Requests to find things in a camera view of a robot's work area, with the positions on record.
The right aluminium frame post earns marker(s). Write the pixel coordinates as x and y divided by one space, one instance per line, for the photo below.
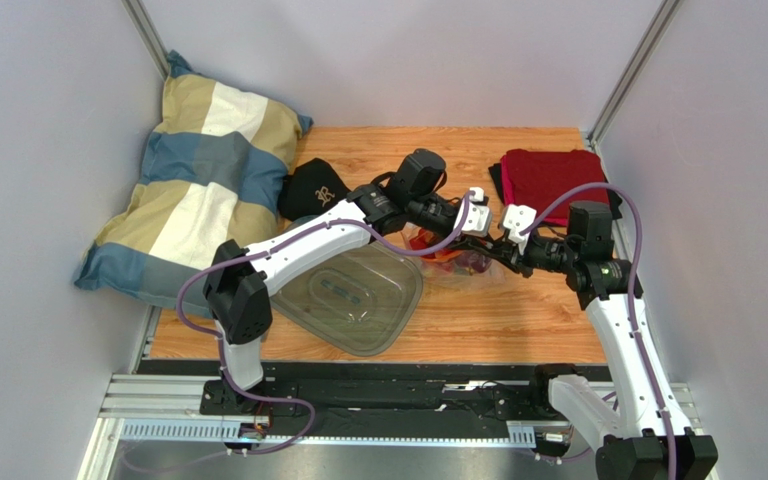
648 43

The bunch of red lychees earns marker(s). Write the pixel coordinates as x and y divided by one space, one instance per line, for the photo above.
440 263

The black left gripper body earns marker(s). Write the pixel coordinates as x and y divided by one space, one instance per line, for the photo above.
431 214

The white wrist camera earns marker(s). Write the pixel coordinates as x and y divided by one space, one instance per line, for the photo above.
474 216
515 223

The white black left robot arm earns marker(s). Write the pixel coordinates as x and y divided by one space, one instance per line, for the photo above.
241 281

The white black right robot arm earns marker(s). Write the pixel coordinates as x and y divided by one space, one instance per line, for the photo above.
648 435

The red folded cloth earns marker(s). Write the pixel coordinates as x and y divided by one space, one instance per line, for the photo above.
537 178

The left aluminium frame post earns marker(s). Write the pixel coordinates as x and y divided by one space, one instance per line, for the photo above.
149 34

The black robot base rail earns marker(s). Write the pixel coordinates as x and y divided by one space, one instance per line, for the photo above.
387 400

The clear plastic food container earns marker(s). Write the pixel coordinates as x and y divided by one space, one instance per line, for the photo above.
358 301

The striped blue beige pillow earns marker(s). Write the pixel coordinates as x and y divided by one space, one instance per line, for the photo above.
212 171

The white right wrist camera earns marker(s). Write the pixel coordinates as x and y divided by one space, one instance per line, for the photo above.
515 223

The aluminium frame post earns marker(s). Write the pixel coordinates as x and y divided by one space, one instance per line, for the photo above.
648 43
149 34

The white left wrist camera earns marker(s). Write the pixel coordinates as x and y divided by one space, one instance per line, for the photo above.
474 216

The dark red apple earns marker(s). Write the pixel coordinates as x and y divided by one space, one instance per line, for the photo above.
473 262

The clear orange zip top bag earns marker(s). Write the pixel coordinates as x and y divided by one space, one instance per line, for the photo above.
417 238

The black baseball cap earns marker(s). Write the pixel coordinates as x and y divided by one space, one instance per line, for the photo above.
312 189

